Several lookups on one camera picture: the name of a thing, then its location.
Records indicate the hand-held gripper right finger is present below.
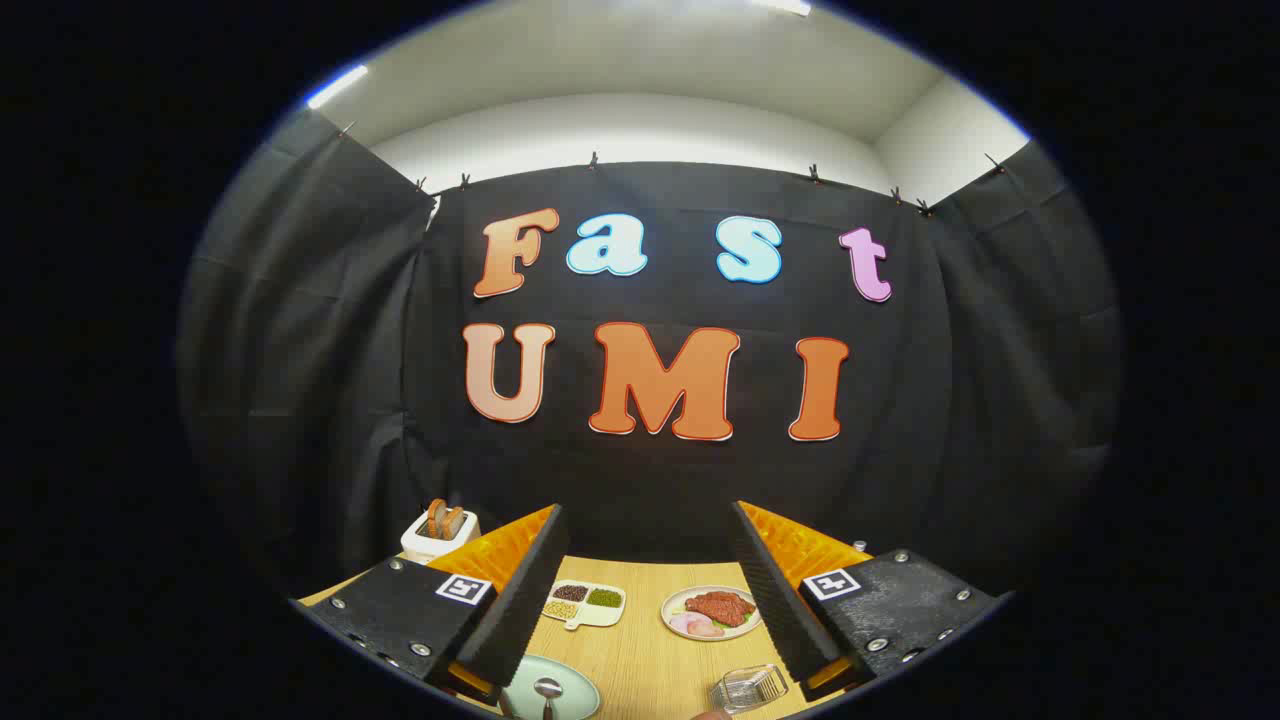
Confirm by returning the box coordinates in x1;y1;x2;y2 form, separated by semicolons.
728;500;1009;703

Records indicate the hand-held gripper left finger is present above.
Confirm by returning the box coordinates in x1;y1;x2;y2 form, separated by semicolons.
292;503;571;707

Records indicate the brown steak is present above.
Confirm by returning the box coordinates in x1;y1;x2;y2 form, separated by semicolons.
685;590;757;628

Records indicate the white divided dish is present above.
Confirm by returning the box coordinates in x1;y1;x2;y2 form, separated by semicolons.
541;580;627;631

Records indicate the light blue plate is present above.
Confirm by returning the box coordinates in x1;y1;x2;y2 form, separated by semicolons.
500;655;602;720

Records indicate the white dinner plate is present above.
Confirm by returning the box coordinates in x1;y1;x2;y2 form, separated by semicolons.
660;585;763;641

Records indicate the white toaster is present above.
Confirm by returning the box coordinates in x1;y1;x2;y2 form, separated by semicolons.
401;510;481;566

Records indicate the row of small cloth clips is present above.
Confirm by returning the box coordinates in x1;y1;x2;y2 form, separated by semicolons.
335;120;1008;217

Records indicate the long ceiling light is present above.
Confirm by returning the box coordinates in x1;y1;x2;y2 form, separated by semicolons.
305;64;369;111

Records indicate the metal wire basket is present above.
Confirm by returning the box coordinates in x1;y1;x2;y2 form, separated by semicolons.
710;663;790;714

